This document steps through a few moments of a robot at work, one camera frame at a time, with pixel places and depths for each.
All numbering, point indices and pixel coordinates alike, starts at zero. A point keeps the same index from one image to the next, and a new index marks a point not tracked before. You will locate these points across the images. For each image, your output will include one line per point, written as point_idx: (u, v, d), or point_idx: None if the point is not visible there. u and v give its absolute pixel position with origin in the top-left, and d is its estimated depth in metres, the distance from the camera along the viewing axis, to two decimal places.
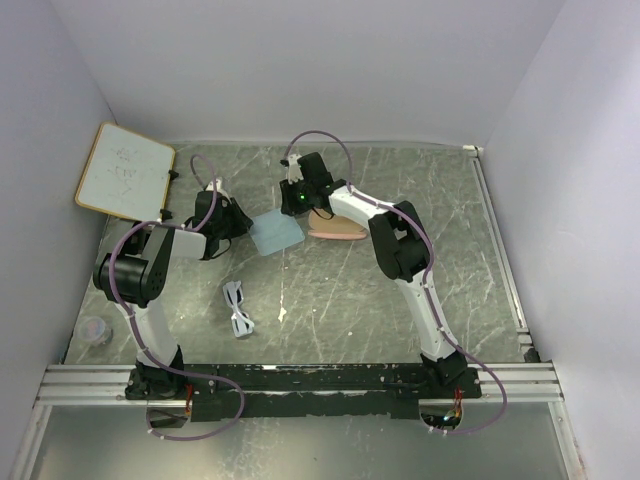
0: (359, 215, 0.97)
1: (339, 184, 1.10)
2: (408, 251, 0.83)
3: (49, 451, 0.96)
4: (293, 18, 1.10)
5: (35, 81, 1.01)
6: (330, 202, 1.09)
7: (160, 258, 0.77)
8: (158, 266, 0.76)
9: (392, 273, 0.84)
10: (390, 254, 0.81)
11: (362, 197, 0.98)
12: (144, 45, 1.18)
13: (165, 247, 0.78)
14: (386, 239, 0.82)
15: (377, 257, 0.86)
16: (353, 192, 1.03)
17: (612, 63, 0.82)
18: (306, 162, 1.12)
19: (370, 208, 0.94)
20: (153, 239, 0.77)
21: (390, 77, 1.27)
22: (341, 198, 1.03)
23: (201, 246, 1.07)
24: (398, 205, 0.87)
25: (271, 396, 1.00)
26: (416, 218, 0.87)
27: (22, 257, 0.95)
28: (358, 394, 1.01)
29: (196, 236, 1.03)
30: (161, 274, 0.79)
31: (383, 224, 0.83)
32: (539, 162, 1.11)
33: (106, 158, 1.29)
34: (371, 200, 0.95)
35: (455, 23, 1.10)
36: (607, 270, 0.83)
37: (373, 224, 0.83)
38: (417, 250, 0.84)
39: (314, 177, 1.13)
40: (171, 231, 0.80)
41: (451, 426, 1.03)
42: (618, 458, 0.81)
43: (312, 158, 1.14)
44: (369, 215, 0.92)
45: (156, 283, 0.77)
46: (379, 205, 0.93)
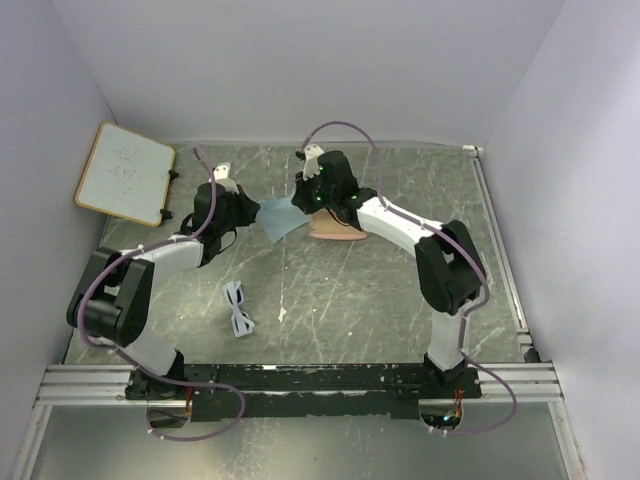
0: (399, 236, 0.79)
1: (369, 194, 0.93)
2: (459, 280, 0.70)
3: (49, 451, 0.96)
4: (292, 18, 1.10)
5: (35, 81, 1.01)
6: (358, 217, 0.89)
7: (138, 299, 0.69)
8: (135, 309, 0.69)
9: (442, 307, 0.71)
10: (441, 285, 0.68)
11: (402, 213, 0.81)
12: (144, 46, 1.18)
13: (144, 287, 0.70)
14: (435, 267, 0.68)
15: (422, 285, 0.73)
16: (387, 206, 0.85)
17: (613, 62, 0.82)
18: (330, 165, 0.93)
19: (414, 229, 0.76)
20: (130, 275, 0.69)
21: (390, 78, 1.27)
22: (373, 212, 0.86)
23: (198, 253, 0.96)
24: (446, 228, 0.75)
25: (271, 396, 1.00)
26: (468, 243, 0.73)
27: (22, 257, 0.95)
28: (358, 394, 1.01)
29: (192, 244, 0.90)
30: (141, 312, 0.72)
31: (433, 250, 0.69)
32: (539, 162, 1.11)
33: (106, 158, 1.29)
34: (416, 219, 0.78)
35: (453, 23, 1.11)
36: (608, 270, 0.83)
37: (425, 251, 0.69)
38: (470, 281, 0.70)
39: (338, 182, 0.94)
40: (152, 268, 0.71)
41: (451, 426, 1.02)
42: (618, 458, 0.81)
43: (340, 159, 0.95)
44: (414, 235, 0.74)
45: (132, 327, 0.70)
46: (424, 226, 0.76)
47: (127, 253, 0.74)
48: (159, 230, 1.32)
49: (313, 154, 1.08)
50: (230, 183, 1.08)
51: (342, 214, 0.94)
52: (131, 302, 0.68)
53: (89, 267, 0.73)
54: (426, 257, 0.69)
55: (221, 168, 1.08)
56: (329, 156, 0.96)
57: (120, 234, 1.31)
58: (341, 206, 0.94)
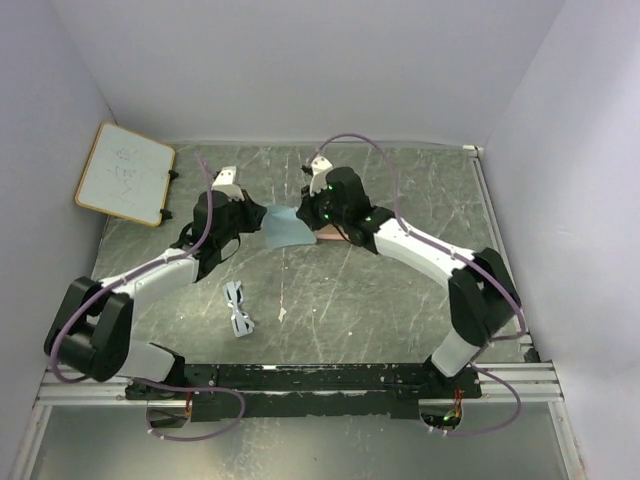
0: (426, 265, 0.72)
1: (384, 216, 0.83)
2: (497, 315, 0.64)
3: (49, 451, 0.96)
4: (292, 18, 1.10)
5: (35, 81, 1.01)
6: (376, 241, 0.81)
7: (116, 337, 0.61)
8: (111, 347, 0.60)
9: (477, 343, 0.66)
10: (478, 320, 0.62)
11: (428, 239, 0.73)
12: (144, 46, 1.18)
13: (124, 324, 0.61)
14: (472, 306, 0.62)
15: (454, 317, 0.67)
16: (410, 231, 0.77)
17: (613, 62, 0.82)
18: (341, 183, 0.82)
19: (443, 258, 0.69)
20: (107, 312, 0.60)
21: (390, 78, 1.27)
22: (394, 237, 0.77)
23: (194, 272, 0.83)
24: (477, 257, 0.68)
25: (271, 396, 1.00)
26: (503, 272, 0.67)
27: (22, 256, 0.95)
28: (358, 394, 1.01)
29: (186, 262, 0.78)
30: (122, 347, 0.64)
31: (471, 286, 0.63)
32: (539, 162, 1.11)
33: (106, 158, 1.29)
34: (445, 246, 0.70)
35: (453, 24, 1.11)
36: (609, 271, 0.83)
37: (462, 288, 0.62)
38: (506, 313, 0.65)
39: (350, 202, 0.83)
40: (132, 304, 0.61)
41: (451, 426, 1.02)
42: (618, 458, 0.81)
43: (351, 178, 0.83)
44: (444, 268, 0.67)
45: (109, 364, 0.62)
46: (455, 255, 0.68)
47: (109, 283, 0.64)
48: (159, 229, 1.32)
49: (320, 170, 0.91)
50: (233, 189, 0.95)
51: (356, 237, 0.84)
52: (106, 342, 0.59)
53: (66, 297, 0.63)
54: (463, 294, 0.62)
55: (225, 174, 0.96)
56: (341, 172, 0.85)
57: (120, 233, 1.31)
58: (353, 228, 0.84)
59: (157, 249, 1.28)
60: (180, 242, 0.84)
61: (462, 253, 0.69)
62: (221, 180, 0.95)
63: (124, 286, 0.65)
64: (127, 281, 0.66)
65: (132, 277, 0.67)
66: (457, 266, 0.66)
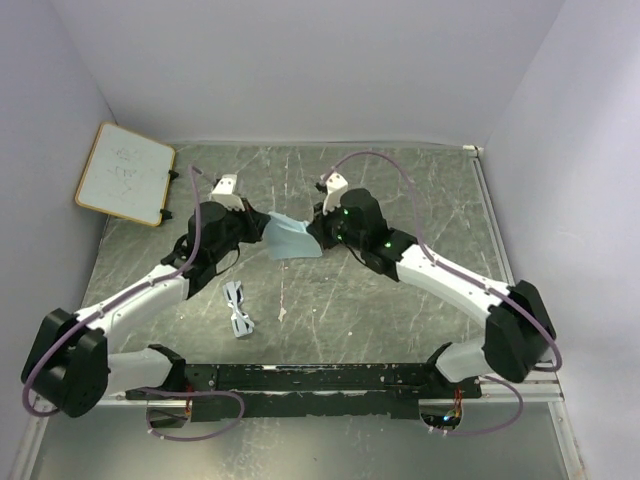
0: (456, 297, 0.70)
1: (404, 242, 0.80)
2: (534, 352, 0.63)
3: (49, 451, 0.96)
4: (292, 19, 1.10)
5: (35, 81, 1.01)
6: (398, 270, 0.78)
7: (86, 378, 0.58)
8: (81, 387, 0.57)
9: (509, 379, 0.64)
10: (517, 360, 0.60)
11: (459, 270, 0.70)
12: (144, 46, 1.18)
13: (94, 364, 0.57)
14: (512, 345, 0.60)
15: (488, 353, 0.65)
16: (436, 260, 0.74)
17: (613, 61, 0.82)
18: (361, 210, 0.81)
19: (476, 293, 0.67)
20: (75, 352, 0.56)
21: (389, 78, 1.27)
22: (419, 268, 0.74)
23: (185, 290, 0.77)
24: (514, 291, 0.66)
25: (270, 396, 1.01)
26: (540, 306, 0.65)
27: (22, 256, 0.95)
28: (358, 394, 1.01)
29: (175, 281, 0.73)
30: (95, 383, 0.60)
31: (511, 325, 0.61)
32: (539, 162, 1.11)
33: (106, 158, 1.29)
34: (478, 279, 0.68)
35: (453, 24, 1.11)
36: (609, 270, 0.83)
37: (503, 327, 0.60)
38: (542, 347, 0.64)
39: (369, 228, 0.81)
40: (103, 343, 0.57)
41: (451, 426, 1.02)
42: (618, 457, 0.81)
43: (369, 202, 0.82)
44: (479, 305, 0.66)
45: (84, 399, 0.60)
46: (489, 289, 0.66)
47: (85, 317, 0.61)
48: (159, 229, 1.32)
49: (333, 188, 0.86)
50: (232, 198, 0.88)
51: (374, 264, 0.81)
52: (74, 383, 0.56)
53: (42, 330, 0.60)
54: (503, 334, 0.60)
55: (226, 181, 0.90)
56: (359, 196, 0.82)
57: (120, 233, 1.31)
58: (371, 254, 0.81)
59: (157, 249, 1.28)
60: (172, 256, 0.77)
61: (496, 287, 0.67)
62: (221, 188, 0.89)
63: (100, 319, 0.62)
64: (104, 313, 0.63)
65: (109, 308, 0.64)
66: (494, 302, 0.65)
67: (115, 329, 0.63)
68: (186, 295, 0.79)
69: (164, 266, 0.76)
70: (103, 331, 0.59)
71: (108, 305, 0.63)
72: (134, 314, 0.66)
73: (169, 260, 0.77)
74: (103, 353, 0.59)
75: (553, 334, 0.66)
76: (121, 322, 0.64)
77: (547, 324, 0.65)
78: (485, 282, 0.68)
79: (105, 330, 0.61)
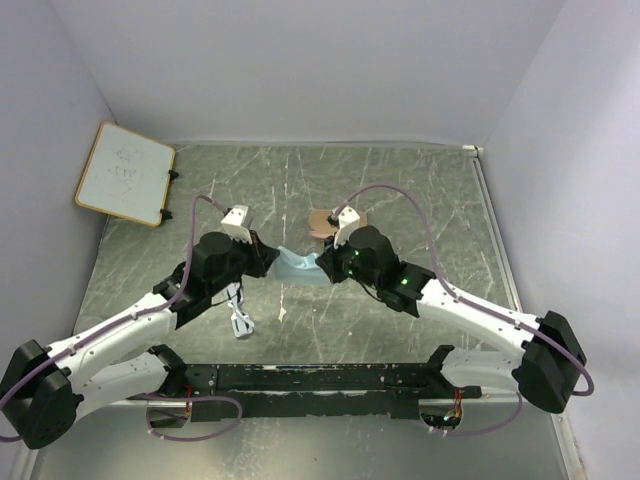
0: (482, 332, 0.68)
1: (419, 275, 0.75)
2: (571, 381, 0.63)
3: (49, 450, 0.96)
4: (291, 20, 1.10)
5: (36, 81, 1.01)
6: (418, 307, 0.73)
7: (49, 418, 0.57)
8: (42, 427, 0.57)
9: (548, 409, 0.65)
10: (557, 395, 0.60)
11: (483, 306, 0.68)
12: (144, 47, 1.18)
13: (56, 406, 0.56)
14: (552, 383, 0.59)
15: (524, 388, 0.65)
16: (458, 296, 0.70)
17: (613, 61, 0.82)
18: (373, 250, 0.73)
19: (506, 329, 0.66)
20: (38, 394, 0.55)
21: (389, 79, 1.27)
22: (441, 305, 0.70)
23: (172, 322, 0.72)
24: (545, 323, 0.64)
25: (270, 396, 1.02)
26: (572, 335, 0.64)
27: (22, 257, 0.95)
28: (357, 394, 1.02)
29: (159, 316, 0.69)
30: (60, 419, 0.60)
31: (548, 363, 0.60)
32: (539, 162, 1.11)
33: (106, 158, 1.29)
34: (505, 314, 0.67)
35: (452, 24, 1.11)
36: (608, 270, 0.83)
37: (542, 366, 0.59)
38: (577, 375, 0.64)
39: (383, 267, 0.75)
40: (66, 390, 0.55)
41: (451, 426, 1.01)
42: (618, 457, 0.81)
43: (379, 241, 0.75)
44: (513, 343, 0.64)
45: (48, 432, 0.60)
46: (519, 325, 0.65)
47: (55, 355, 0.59)
48: (159, 229, 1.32)
49: (344, 222, 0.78)
50: (239, 230, 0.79)
51: (393, 302, 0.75)
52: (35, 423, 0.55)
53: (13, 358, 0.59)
54: (542, 373, 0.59)
55: (236, 211, 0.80)
56: (368, 236, 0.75)
57: (121, 233, 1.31)
58: (388, 292, 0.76)
59: (157, 248, 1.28)
60: (165, 283, 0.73)
61: (525, 321, 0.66)
62: (230, 218, 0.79)
63: (70, 357, 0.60)
64: (76, 350, 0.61)
65: (82, 344, 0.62)
66: (527, 340, 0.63)
67: (85, 368, 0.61)
68: (175, 326, 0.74)
69: (155, 294, 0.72)
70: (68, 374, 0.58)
71: (80, 343, 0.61)
72: (110, 350, 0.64)
73: (163, 287, 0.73)
74: (68, 396, 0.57)
75: (585, 360, 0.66)
76: (92, 361, 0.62)
77: (579, 351, 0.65)
78: (513, 316, 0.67)
79: (72, 371, 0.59)
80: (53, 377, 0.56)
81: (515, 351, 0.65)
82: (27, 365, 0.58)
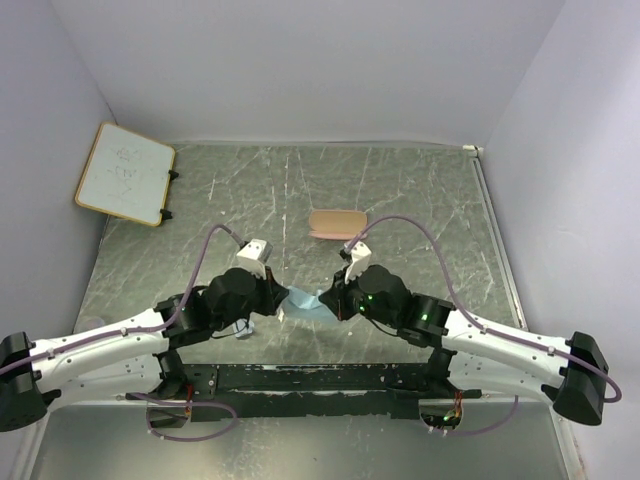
0: (514, 360, 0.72)
1: (433, 306, 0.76)
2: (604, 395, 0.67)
3: (50, 450, 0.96)
4: (292, 21, 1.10)
5: (35, 81, 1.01)
6: (444, 342, 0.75)
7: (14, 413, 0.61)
8: (4, 418, 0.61)
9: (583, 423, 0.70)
10: (598, 412, 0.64)
11: (513, 336, 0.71)
12: (143, 46, 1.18)
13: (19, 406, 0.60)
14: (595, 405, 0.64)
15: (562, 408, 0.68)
16: (486, 329, 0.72)
17: (613, 62, 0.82)
18: (388, 294, 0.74)
19: (540, 357, 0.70)
20: (7, 389, 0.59)
21: (389, 79, 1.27)
22: (469, 339, 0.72)
23: (165, 345, 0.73)
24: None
25: (270, 396, 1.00)
26: (598, 351, 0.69)
27: (21, 257, 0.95)
28: (357, 394, 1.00)
29: (150, 338, 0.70)
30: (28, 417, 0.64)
31: (587, 385, 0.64)
32: (539, 163, 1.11)
33: (105, 158, 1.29)
34: (537, 342, 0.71)
35: (453, 24, 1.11)
36: (608, 271, 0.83)
37: (584, 390, 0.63)
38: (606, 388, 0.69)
39: (400, 306, 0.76)
40: (31, 392, 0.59)
41: (451, 426, 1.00)
42: (618, 457, 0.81)
43: (391, 282, 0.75)
44: (548, 369, 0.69)
45: (15, 423, 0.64)
46: (553, 352, 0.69)
47: (34, 354, 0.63)
48: (159, 229, 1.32)
49: (359, 255, 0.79)
50: (255, 264, 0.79)
51: (415, 338, 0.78)
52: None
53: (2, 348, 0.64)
54: (585, 398, 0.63)
55: (254, 244, 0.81)
56: (376, 276, 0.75)
57: (120, 233, 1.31)
58: (408, 330, 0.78)
59: (157, 248, 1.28)
60: (169, 301, 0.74)
61: (556, 346, 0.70)
62: (247, 250, 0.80)
63: (47, 359, 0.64)
64: (55, 354, 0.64)
65: (62, 351, 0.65)
66: (563, 366, 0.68)
67: (59, 374, 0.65)
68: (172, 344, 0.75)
69: (155, 312, 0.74)
70: (36, 377, 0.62)
71: (59, 349, 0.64)
72: (90, 360, 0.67)
73: (166, 305, 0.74)
74: (33, 400, 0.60)
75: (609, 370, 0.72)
76: (67, 368, 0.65)
77: (604, 363, 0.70)
78: (544, 344, 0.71)
79: (42, 375, 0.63)
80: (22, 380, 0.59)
81: (551, 376, 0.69)
82: (11, 356, 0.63)
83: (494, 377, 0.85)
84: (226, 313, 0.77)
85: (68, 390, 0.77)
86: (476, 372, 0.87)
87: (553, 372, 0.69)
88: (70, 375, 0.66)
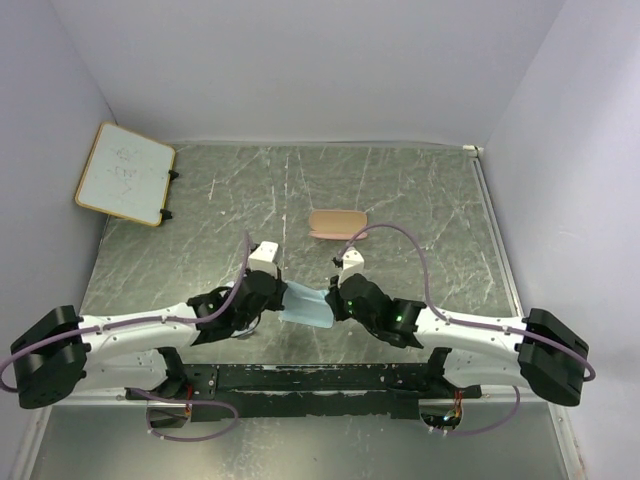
0: (478, 345, 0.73)
1: (412, 311, 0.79)
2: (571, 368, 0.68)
3: (49, 451, 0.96)
4: (291, 20, 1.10)
5: (35, 81, 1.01)
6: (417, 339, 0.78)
7: (55, 383, 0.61)
8: (40, 390, 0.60)
9: (561, 402, 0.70)
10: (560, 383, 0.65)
11: (472, 321, 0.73)
12: (143, 46, 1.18)
13: (65, 375, 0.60)
14: (554, 376, 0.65)
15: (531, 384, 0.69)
16: (450, 319, 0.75)
17: (612, 60, 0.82)
18: (362, 298, 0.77)
19: (498, 338, 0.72)
20: (56, 358, 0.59)
21: (388, 80, 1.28)
22: (436, 331, 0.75)
23: (192, 339, 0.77)
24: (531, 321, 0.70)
25: (271, 396, 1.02)
26: (558, 324, 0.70)
27: (21, 256, 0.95)
28: (357, 394, 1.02)
29: (186, 327, 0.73)
30: (60, 390, 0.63)
31: (543, 358, 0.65)
32: (539, 162, 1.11)
33: (106, 158, 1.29)
34: (494, 324, 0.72)
35: (453, 23, 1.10)
36: (608, 270, 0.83)
37: (540, 364, 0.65)
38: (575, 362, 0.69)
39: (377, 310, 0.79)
40: (77, 365, 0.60)
41: (451, 426, 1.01)
42: (619, 457, 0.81)
43: (369, 288, 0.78)
44: (506, 348, 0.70)
45: (45, 396, 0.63)
46: (508, 330, 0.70)
47: (83, 328, 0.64)
48: (159, 229, 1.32)
49: (352, 262, 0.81)
50: (266, 264, 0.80)
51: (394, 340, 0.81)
52: (35, 385, 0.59)
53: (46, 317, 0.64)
54: (542, 371, 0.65)
55: (266, 246, 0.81)
56: (355, 283, 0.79)
57: (120, 233, 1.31)
58: (387, 332, 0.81)
59: (157, 249, 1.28)
60: (198, 300, 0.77)
61: (513, 326, 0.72)
62: (261, 253, 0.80)
63: (95, 335, 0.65)
64: (104, 330, 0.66)
65: (111, 328, 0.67)
66: (518, 342, 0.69)
67: (104, 350, 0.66)
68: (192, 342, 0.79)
69: (187, 306, 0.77)
70: (86, 350, 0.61)
71: (108, 326, 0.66)
72: (132, 342, 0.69)
73: (196, 302, 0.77)
74: (79, 370, 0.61)
75: (579, 344, 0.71)
76: (112, 347, 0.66)
77: (574, 338, 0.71)
78: (501, 324, 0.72)
79: (92, 348, 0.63)
80: (72, 349, 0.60)
81: (511, 354, 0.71)
82: (57, 327, 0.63)
83: (481, 368, 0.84)
84: (248, 314, 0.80)
85: (90, 375, 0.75)
86: (467, 365, 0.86)
87: (511, 351, 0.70)
88: (106, 355, 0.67)
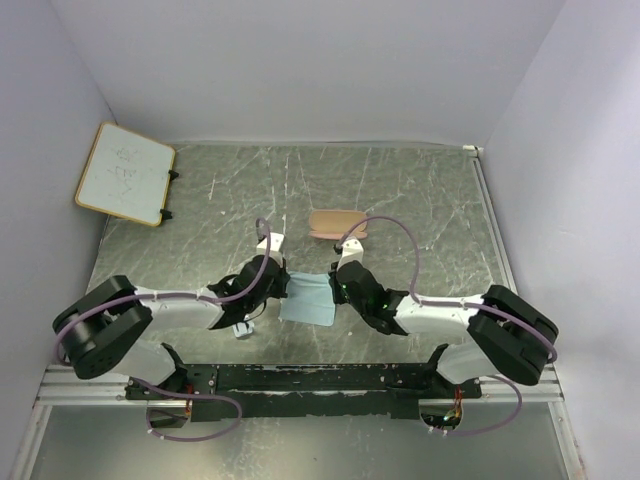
0: (445, 322, 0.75)
1: (399, 300, 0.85)
2: (527, 341, 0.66)
3: (49, 451, 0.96)
4: (291, 21, 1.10)
5: (35, 80, 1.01)
6: (401, 323, 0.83)
7: (118, 344, 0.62)
8: (104, 351, 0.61)
9: (524, 379, 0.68)
10: (510, 353, 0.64)
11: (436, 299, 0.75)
12: (143, 46, 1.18)
13: (131, 335, 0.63)
14: (504, 346, 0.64)
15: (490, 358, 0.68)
16: (422, 300, 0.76)
17: (611, 62, 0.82)
18: (357, 284, 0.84)
19: (458, 313, 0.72)
20: (123, 317, 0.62)
21: (389, 80, 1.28)
22: (411, 312, 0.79)
23: (211, 321, 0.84)
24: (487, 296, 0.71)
25: (271, 396, 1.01)
26: (518, 300, 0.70)
27: (22, 256, 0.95)
28: (357, 394, 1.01)
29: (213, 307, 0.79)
30: (113, 358, 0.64)
31: (493, 327, 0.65)
32: (539, 162, 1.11)
33: (106, 157, 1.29)
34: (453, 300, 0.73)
35: (453, 23, 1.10)
36: (607, 269, 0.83)
37: (487, 332, 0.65)
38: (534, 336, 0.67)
39: (368, 296, 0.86)
40: (144, 323, 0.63)
41: (451, 426, 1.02)
42: (619, 457, 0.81)
43: (363, 274, 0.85)
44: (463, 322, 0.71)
45: (100, 363, 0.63)
46: (466, 305, 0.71)
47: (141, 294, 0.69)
48: (159, 229, 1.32)
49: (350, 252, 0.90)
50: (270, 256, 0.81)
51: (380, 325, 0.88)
52: (102, 344, 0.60)
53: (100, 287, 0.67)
54: (492, 340, 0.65)
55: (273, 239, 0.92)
56: (351, 271, 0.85)
57: (120, 233, 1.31)
58: (375, 318, 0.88)
59: (157, 249, 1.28)
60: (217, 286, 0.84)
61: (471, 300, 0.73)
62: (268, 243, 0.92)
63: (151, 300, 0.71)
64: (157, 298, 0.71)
65: (162, 296, 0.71)
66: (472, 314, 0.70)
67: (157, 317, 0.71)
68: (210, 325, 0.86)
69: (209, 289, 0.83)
70: (150, 311, 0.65)
71: (162, 296, 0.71)
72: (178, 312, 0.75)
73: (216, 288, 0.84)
74: (142, 330, 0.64)
75: (543, 321, 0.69)
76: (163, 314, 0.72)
77: (536, 314, 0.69)
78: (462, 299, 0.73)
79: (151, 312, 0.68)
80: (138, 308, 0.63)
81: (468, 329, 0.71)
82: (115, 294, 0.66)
83: (465, 356, 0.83)
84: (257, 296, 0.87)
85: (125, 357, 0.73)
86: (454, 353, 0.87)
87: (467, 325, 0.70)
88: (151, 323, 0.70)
